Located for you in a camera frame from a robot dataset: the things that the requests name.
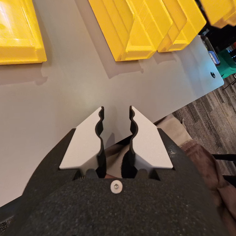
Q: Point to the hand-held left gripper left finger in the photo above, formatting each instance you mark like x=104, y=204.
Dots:
x=81, y=147

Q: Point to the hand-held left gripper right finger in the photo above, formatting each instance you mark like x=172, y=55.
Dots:
x=151, y=147

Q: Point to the yellow plastic storage bin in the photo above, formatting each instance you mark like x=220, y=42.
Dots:
x=18, y=40
x=114, y=27
x=217, y=12
x=189, y=25

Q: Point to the grey desk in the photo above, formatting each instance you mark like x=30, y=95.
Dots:
x=73, y=88

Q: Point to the person's beige trousers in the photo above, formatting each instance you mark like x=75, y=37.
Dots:
x=171, y=129

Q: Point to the person's brown top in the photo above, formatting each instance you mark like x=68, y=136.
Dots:
x=206, y=166

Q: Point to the green bag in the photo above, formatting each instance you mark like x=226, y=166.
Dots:
x=228, y=64

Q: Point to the black chair frame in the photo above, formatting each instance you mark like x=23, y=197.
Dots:
x=225, y=156

